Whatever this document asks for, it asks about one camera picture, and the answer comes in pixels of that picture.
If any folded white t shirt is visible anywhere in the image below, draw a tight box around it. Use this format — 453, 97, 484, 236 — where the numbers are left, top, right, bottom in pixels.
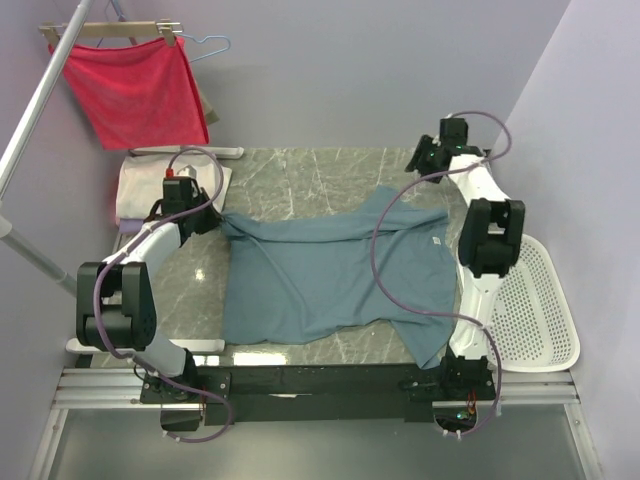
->
115, 152, 219, 220

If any blue t shirt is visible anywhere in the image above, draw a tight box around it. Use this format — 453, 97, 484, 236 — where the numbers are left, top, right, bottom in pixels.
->
221, 186, 457, 369

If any black base beam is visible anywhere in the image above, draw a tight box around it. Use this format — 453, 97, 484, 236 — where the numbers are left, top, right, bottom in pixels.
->
140, 361, 500, 426

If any aluminium rail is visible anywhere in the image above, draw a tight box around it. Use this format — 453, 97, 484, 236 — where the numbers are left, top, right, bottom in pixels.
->
51, 368, 580, 410

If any white perforated plastic basket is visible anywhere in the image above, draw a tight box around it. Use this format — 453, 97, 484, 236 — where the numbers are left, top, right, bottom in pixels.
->
490, 235, 580, 373

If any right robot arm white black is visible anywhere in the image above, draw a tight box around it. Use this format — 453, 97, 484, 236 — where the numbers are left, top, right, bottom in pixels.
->
407, 112, 525, 401

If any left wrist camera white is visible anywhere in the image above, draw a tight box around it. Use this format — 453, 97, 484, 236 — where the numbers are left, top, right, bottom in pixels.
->
165, 164, 197, 179

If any grey metal clothes rack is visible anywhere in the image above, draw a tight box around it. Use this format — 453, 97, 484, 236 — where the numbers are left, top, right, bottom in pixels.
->
0, 0, 245, 356

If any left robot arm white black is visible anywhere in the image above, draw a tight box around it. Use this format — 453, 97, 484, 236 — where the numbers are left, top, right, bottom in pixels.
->
76, 176, 222, 402

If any tan cloth behind towel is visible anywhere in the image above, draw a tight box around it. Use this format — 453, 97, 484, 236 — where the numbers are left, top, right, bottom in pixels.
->
198, 89, 220, 125

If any wooden clip hanger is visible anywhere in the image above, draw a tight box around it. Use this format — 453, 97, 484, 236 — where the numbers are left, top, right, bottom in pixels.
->
38, 19, 184, 46

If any red towel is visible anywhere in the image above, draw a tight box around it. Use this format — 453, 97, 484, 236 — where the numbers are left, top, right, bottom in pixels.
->
63, 38, 209, 150

